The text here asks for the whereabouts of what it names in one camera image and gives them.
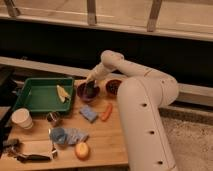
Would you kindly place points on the yellow apple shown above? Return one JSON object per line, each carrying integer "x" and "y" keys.
{"x": 82, "y": 150}

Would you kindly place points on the white paper cup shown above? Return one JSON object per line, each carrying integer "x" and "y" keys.
{"x": 22, "y": 118}

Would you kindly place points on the blue sponge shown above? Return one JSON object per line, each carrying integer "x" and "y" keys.
{"x": 87, "y": 112}

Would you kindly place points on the blue cloth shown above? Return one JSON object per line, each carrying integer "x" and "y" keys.
{"x": 70, "y": 136}

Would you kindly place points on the green plastic tray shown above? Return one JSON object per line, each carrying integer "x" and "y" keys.
{"x": 39, "y": 95}

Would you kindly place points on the wooden table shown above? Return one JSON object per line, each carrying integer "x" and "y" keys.
{"x": 105, "y": 140}

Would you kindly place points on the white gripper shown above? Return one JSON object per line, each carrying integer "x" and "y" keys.
{"x": 97, "y": 73}

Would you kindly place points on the red bowl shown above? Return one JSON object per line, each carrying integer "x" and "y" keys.
{"x": 112, "y": 87}

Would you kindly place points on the black eraser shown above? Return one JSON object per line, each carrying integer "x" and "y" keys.
{"x": 89, "y": 89}

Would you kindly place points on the small metal cup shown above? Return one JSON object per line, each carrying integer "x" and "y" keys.
{"x": 53, "y": 118}

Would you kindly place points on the yellow banana piece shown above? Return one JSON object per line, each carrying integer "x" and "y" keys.
{"x": 62, "y": 94}

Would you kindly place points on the purple bowl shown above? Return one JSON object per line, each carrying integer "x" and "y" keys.
{"x": 82, "y": 95}

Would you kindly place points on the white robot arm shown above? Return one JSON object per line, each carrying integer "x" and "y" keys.
{"x": 139, "y": 98}

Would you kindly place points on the black handled tool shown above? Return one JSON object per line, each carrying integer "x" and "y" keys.
{"x": 32, "y": 158}

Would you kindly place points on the orange carrot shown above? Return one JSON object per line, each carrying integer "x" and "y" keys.
{"x": 106, "y": 114}

